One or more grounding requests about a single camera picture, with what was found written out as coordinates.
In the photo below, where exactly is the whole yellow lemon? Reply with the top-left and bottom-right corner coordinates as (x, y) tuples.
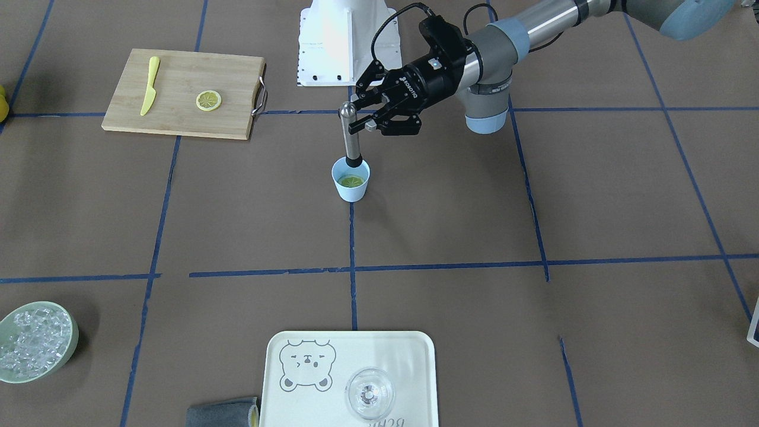
(0, 85), (10, 123)

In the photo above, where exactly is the yellow lemon slice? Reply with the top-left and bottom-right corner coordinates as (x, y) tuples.
(337, 174), (365, 189)

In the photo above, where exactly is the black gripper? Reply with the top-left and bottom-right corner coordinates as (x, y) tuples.
(349, 17), (475, 137)

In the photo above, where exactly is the cream bear tray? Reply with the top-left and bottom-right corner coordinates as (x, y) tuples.
(259, 332), (440, 426)

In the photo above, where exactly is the light blue cup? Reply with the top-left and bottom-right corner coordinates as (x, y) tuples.
(331, 157), (371, 203)

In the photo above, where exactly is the grey folded cloth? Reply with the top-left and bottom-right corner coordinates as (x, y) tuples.
(185, 396), (259, 426)

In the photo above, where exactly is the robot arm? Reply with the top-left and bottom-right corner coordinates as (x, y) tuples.
(340, 1), (733, 137)

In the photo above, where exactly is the yellow plastic knife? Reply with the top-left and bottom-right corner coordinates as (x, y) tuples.
(140, 56), (160, 116)

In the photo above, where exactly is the bamboo cutting board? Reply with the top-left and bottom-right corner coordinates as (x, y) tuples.
(102, 49), (266, 140)

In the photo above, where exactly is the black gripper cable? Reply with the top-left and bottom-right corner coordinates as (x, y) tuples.
(371, 3), (499, 66)

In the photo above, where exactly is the green bowl of ice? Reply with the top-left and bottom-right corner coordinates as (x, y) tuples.
(1, 301), (79, 384)

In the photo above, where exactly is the clear wine glass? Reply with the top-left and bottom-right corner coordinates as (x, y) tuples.
(345, 367), (396, 422)

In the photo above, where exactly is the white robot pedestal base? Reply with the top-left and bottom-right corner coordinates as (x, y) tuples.
(296, 1), (402, 87)

